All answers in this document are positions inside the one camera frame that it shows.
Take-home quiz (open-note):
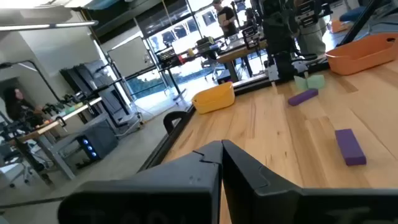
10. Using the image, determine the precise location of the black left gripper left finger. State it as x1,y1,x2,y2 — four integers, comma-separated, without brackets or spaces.
57,139,224,224

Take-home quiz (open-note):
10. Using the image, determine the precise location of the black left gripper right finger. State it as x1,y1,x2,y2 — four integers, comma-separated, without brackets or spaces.
222,139,398,224

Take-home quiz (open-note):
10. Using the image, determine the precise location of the purple block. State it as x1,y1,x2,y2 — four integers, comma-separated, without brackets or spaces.
287,88,320,107
334,128,368,167

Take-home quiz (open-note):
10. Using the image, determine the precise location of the teal green block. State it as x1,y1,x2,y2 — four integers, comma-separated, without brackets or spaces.
306,74,326,90
293,75,309,92

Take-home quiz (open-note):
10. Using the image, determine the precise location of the orange plastic bin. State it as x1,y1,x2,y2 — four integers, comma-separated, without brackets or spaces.
325,32,398,77

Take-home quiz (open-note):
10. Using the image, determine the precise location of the black perforated wedge stand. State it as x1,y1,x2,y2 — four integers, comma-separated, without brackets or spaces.
52,112,119,162

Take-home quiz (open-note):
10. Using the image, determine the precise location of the yellow plastic bin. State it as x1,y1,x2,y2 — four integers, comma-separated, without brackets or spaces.
191,81,236,115

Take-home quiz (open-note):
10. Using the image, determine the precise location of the long workbench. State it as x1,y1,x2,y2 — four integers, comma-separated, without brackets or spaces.
12,96,103,181

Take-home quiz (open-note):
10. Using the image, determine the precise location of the black equipment rack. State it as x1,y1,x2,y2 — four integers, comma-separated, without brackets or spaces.
59,59,142,138

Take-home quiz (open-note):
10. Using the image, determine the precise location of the whiteboard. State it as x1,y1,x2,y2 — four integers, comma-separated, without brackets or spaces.
106,36,155,78

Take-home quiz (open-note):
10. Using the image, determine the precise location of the wooden desk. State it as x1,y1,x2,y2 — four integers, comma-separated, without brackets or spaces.
216,40,268,82

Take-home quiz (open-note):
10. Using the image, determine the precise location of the person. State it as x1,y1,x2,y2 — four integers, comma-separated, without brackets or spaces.
212,0,239,39
2,86,45,129

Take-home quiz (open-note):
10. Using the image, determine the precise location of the long ceiling light strip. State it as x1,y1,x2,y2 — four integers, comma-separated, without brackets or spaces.
0,20,100,32

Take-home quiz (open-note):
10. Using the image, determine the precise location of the black arched handle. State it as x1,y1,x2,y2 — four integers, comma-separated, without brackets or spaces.
162,110,188,135

